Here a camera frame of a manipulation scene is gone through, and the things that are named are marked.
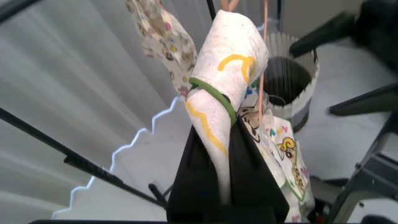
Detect cream printed shirt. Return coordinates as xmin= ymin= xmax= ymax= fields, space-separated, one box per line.
xmin=185 ymin=9 xmax=315 ymax=223

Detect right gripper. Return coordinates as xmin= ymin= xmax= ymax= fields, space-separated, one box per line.
xmin=289 ymin=0 xmax=398 ymax=116

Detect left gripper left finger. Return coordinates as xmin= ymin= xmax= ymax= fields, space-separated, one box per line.
xmin=166 ymin=126 xmax=220 ymax=222

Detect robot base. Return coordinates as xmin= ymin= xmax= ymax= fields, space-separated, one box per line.
xmin=309 ymin=113 xmax=398 ymax=224

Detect cream printed shorts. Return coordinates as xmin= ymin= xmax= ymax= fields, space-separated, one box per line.
xmin=126 ymin=0 xmax=198 ymax=99

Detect pink clothes hanger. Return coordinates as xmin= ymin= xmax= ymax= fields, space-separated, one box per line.
xmin=219 ymin=0 xmax=270 ymax=124

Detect white laundry basket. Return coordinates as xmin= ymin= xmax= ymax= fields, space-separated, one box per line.
xmin=262 ymin=32 xmax=320 ymax=134

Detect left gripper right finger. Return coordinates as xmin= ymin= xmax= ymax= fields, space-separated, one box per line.
xmin=228 ymin=117 xmax=290 ymax=222

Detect black clothes rack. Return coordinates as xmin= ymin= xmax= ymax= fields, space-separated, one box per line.
xmin=0 ymin=0 xmax=282 ymax=209

